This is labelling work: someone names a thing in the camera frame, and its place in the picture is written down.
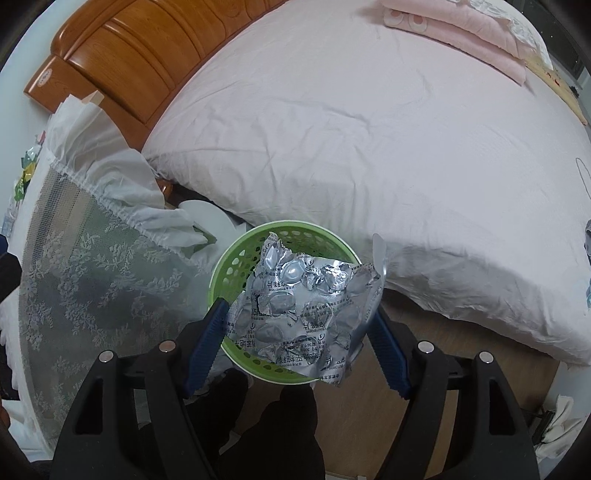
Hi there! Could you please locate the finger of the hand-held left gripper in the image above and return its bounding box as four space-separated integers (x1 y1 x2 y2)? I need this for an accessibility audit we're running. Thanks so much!
0 233 23 304

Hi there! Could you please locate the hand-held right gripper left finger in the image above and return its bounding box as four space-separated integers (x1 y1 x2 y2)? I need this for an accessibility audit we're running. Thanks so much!
50 298 232 480

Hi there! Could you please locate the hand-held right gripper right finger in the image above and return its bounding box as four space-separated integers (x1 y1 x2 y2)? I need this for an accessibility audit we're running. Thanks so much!
367 309 541 480

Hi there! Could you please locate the silver blister pack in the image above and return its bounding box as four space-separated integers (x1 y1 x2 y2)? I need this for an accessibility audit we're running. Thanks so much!
225 232 387 391

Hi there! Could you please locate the green plastic basket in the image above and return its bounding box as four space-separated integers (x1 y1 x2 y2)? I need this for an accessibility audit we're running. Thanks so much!
206 222 366 385

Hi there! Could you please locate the white lace tablecloth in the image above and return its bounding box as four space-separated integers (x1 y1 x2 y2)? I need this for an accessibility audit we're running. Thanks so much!
0 95 219 452

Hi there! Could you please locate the green and yellow snack packet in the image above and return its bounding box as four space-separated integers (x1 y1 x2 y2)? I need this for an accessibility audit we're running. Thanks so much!
13 166 34 203

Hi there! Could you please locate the green and white packet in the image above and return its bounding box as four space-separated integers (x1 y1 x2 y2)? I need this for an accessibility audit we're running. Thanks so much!
20 142 43 168

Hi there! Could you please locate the white cloth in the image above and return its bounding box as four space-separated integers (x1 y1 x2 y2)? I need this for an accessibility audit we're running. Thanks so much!
537 394 576 446

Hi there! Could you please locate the wooden bed headboard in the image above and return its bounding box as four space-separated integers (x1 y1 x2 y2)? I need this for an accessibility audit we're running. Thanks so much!
24 0 287 153

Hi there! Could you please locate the yellow woven mat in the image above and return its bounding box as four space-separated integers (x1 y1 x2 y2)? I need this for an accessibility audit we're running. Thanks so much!
525 54 590 126

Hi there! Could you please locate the pink folded blanket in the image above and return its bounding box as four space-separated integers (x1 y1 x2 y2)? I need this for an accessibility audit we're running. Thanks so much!
381 0 528 86

